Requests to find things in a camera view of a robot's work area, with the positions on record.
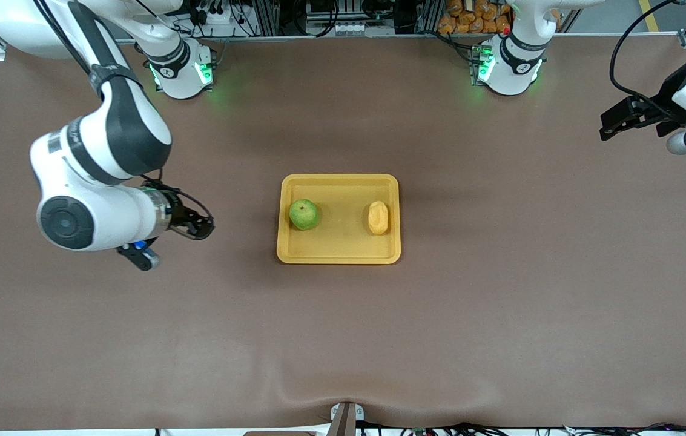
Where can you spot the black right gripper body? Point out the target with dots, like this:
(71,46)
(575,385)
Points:
(180,215)

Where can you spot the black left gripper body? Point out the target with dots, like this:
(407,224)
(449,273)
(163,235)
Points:
(661,108)

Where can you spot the green apple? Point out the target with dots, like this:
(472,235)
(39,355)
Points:
(304,215)

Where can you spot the yellow potato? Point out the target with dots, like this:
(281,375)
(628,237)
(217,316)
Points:
(378,218)

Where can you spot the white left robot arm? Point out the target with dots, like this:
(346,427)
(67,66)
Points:
(515,66)

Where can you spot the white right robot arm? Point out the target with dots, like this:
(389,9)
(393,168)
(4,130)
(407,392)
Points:
(106,218)

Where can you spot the yellow plastic tray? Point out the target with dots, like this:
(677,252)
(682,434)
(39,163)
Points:
(342,242)

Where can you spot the brown table mat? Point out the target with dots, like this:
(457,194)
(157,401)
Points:
(342,333)

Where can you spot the orange toy food pile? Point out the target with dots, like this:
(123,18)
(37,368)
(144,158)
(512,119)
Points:
(470,17)

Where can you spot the white power strip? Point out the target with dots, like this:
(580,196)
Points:
(218,16)

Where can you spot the aluminium table edge rail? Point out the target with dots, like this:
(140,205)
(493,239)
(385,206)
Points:
(330,37)

